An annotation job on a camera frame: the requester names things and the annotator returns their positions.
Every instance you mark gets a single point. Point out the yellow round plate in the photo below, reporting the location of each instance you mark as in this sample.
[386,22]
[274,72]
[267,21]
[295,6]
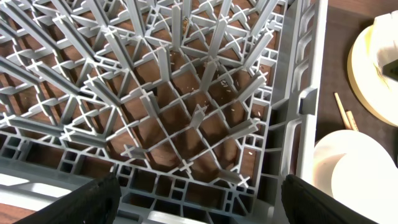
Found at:
[377,94]

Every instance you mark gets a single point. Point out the white napkin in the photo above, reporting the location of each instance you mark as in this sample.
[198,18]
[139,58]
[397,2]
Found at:
[383,45]

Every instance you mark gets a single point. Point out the wooden chopstick left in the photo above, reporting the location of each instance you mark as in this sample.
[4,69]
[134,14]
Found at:
[342,111]

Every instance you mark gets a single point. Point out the wooden chopstick right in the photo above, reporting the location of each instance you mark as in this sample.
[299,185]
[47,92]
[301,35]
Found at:
[352,121]

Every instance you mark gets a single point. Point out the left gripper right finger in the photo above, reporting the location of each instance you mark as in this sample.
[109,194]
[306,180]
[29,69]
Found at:
[305,204]

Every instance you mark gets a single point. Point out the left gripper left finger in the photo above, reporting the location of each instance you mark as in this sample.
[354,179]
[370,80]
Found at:
[96,202]

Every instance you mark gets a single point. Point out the brown plastic serving tray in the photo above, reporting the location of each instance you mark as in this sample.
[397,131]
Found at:
[342,28]

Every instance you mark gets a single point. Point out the wooden chopstick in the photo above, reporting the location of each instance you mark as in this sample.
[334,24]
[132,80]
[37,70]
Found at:
[352,121]
[342,111]

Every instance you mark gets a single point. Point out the white bowl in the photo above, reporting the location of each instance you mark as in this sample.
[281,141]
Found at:
[357,171]

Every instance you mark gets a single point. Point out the grey plastic dishwasher rack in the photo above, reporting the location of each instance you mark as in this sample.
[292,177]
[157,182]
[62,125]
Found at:
[200,109]

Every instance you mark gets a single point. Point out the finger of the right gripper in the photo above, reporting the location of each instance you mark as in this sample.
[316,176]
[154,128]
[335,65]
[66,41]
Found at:
[391,70]

